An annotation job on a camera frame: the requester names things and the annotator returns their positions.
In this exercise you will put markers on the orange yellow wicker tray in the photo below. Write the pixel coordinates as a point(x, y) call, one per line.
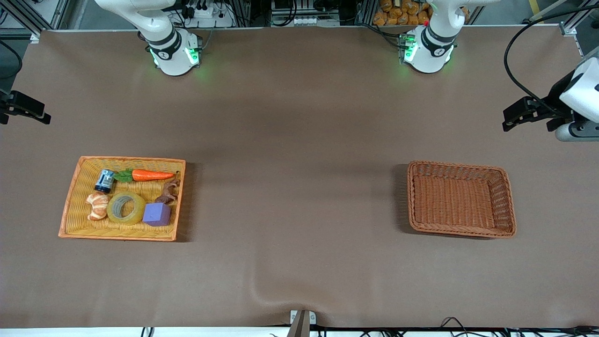
point(121, 231)

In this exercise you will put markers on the toy croissant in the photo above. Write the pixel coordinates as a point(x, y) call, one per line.
point(99, 206)

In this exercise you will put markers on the blue battery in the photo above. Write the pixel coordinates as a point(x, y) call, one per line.
point(105, 181)

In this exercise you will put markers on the white power strip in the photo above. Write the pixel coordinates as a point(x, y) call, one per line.
point(210, 18)
point(309, 21)

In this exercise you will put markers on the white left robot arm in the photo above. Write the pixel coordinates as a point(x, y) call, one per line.
point(435, 42)

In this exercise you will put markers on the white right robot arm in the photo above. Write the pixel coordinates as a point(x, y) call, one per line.
point(164, 28)

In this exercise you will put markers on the yellow tape roll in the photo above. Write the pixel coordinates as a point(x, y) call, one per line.
point(139, 213)

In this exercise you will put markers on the orange toy carrot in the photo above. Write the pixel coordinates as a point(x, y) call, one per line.
point(149, 175)

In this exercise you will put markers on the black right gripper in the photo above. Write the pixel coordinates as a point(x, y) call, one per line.
point(18, 104)

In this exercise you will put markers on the purple cube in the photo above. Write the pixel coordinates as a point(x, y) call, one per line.
point(157, 214)

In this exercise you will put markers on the aluminium frame rail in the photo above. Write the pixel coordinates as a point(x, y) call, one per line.
point(28, 18)
point(573, 25)

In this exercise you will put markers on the bag of orange snacks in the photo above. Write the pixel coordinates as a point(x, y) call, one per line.
point(393, 14)

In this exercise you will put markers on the brown wicker basket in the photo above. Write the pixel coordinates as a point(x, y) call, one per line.
point(458, 201)

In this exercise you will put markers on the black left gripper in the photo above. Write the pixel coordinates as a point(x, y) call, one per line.
point(556, 97)

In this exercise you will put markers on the brown toy figurine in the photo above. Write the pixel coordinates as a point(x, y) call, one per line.
point(164, 199)

